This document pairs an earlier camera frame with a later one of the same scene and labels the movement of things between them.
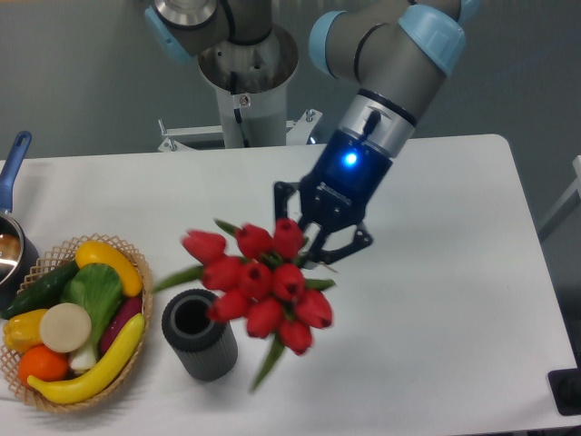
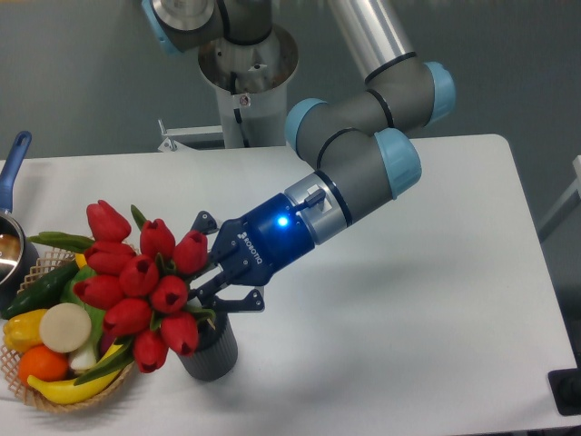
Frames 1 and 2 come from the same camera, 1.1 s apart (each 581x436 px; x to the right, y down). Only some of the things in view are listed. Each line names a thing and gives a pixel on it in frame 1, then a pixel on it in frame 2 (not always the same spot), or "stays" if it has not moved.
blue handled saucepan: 19,256 stays
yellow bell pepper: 22,331 stays
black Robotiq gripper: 335,193 → 249,248
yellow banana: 86,385 stays
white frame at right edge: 571,201 stays
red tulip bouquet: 259,275 → 138,272
